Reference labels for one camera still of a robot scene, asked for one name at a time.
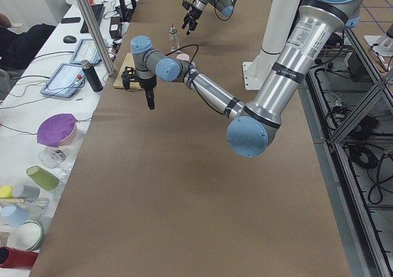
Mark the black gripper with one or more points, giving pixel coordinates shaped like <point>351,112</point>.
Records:
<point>147,83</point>
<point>194,13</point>

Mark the glass sauce bottle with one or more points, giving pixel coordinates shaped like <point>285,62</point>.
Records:
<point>173,38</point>

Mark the pink plastic cup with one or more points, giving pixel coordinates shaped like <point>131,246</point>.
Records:
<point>183,57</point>

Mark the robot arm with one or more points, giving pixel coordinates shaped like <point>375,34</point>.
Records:
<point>222,8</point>
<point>254,124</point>

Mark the green plastic cup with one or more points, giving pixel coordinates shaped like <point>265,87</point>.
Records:
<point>42,178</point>

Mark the grey cup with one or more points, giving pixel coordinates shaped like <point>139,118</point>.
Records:
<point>27,192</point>

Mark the yellow cup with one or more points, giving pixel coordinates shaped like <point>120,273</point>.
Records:
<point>6,192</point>

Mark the light blue cup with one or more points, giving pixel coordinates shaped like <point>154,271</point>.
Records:
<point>14,215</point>

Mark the red cup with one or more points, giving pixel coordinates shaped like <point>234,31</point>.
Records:
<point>17,259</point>

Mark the bamboo cutting board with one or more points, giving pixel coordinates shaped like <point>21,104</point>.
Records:
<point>118,82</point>

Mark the black thermos bottle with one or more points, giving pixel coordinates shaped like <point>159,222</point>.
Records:
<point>91,76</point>

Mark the black power adapter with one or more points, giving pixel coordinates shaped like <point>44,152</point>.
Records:
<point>115,28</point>

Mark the far blue teach pendant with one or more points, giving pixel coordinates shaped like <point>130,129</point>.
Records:
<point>85,50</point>

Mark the blue teach pendant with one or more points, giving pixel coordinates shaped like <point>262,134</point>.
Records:
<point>65,81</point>
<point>85,50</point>

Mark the near blue teach pendant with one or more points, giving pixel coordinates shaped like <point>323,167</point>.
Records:
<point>65,81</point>

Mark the black computer mouse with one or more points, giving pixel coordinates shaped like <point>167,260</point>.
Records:
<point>69,39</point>

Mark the purple cloth on bowl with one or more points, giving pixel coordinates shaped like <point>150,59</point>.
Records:
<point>57,130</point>

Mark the black smartphone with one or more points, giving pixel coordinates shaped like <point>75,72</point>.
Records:
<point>70,20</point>

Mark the wine glass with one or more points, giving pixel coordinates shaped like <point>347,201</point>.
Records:
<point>55,158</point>

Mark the person at desk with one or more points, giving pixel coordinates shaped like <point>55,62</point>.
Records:
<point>18,50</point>

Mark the white green-rimmed bowl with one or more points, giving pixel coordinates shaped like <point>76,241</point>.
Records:
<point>27,237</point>

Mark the aluminium frame post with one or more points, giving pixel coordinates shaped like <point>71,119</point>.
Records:
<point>95,32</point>

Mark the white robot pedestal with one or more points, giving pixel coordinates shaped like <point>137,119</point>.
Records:
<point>280,20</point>

